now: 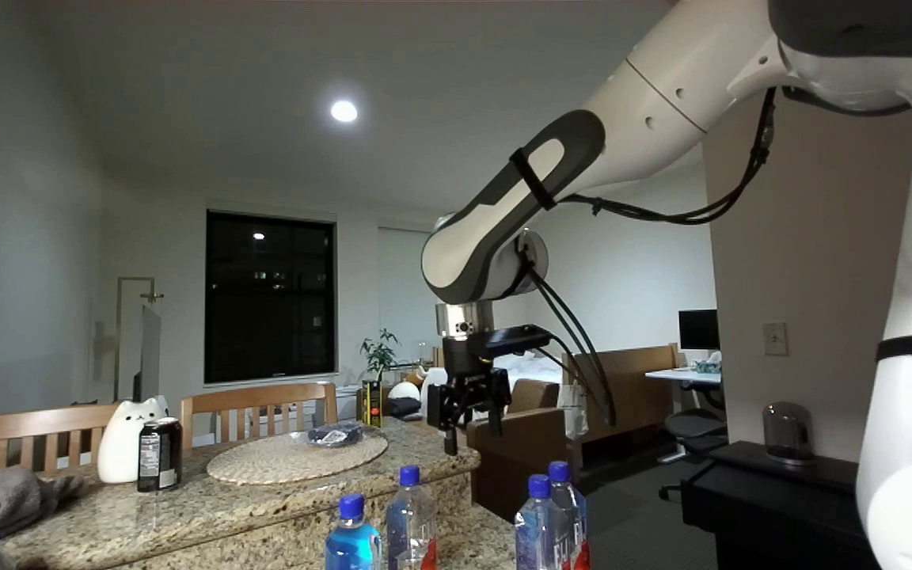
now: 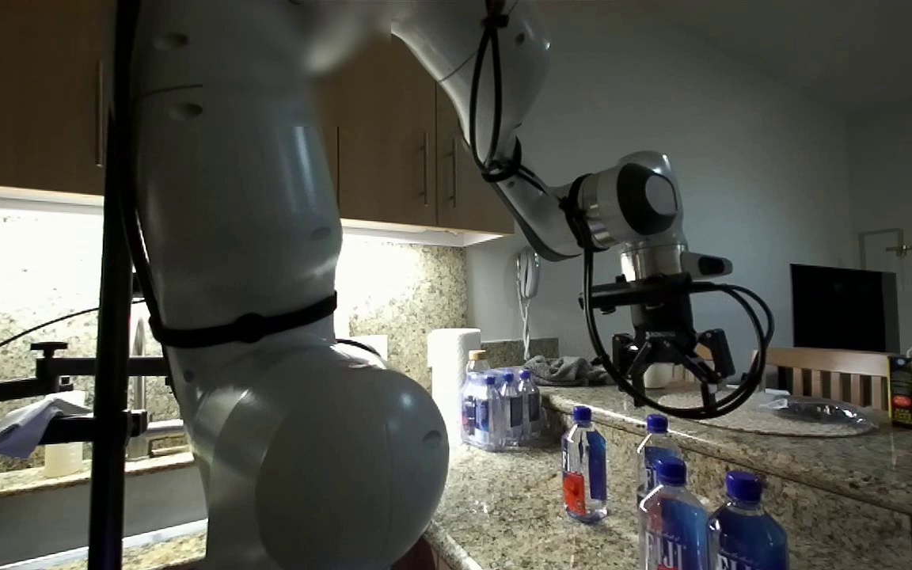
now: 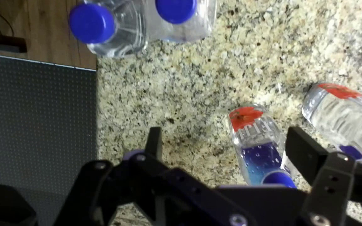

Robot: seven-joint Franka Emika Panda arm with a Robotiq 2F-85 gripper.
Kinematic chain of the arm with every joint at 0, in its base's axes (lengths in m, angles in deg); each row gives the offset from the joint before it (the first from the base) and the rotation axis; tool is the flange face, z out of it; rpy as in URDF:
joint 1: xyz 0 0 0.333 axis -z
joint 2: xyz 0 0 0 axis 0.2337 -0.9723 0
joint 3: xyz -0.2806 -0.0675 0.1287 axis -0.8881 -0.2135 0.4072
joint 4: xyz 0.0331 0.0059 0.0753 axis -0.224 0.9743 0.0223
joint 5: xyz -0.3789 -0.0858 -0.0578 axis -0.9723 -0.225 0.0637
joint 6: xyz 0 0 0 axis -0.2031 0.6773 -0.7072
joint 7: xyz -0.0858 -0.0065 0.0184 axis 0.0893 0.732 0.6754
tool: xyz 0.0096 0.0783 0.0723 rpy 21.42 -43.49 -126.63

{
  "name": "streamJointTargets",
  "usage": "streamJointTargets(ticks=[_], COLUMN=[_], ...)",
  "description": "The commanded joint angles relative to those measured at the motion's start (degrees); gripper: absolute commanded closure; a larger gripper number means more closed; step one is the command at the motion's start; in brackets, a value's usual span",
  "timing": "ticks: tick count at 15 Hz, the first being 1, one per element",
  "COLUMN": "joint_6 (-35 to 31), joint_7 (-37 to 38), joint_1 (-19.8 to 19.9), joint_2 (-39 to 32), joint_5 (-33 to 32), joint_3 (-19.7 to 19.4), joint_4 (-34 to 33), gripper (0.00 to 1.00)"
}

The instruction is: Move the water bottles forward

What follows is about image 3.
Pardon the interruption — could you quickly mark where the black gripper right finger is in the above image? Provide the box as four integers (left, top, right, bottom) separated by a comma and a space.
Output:
285, 125, 362, 226

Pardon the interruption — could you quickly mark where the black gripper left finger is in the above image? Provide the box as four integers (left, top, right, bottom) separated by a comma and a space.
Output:
53, 126, 249, 226

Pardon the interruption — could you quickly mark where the blue-capped water bottle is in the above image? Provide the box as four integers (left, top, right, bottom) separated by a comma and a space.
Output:
300, 81, 362, 162
142, 0, 219, 44
227, 105, 299, 190
67, 0, 148, 59

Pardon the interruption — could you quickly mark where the dark grey mesh panel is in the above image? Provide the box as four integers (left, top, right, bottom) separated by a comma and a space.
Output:
0, 52, 98, 199

